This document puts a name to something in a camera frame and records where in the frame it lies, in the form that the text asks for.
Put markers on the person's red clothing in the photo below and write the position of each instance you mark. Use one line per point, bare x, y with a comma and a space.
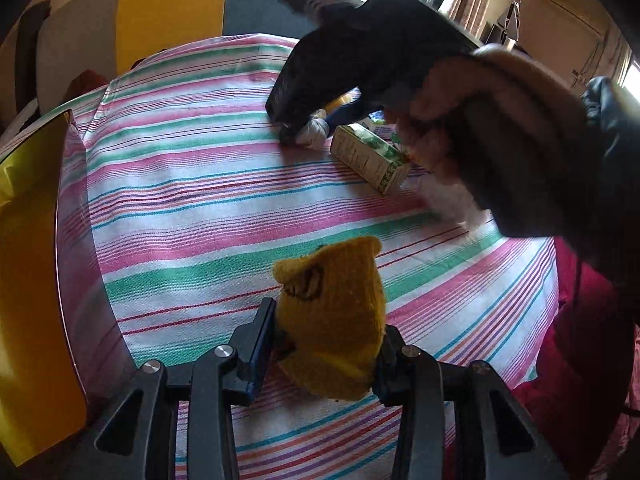
575, 360

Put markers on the striped tablecloth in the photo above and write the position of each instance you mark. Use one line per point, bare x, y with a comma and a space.
200, 210

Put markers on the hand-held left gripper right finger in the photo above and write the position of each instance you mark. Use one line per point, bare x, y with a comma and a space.
400, 360

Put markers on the dark red cloth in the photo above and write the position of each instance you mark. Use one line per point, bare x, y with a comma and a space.
87, 84

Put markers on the grey yellow blue chair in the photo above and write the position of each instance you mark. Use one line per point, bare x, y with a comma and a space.
170, 10

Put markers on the person's right hand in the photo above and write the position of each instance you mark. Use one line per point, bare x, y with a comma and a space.
520, 90

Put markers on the white sock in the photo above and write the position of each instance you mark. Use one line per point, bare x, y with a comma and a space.
312, 134

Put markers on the green patterned carton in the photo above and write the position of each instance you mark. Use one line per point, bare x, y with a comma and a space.
367, 157

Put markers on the person's right forearm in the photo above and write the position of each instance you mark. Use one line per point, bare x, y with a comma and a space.
610, 150

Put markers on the gold tin box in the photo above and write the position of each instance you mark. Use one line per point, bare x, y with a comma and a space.
30, 285

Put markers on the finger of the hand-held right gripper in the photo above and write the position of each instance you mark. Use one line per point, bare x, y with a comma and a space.
350, 112
290, 127

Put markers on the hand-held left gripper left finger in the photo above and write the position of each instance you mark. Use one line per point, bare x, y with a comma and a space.
260, 350

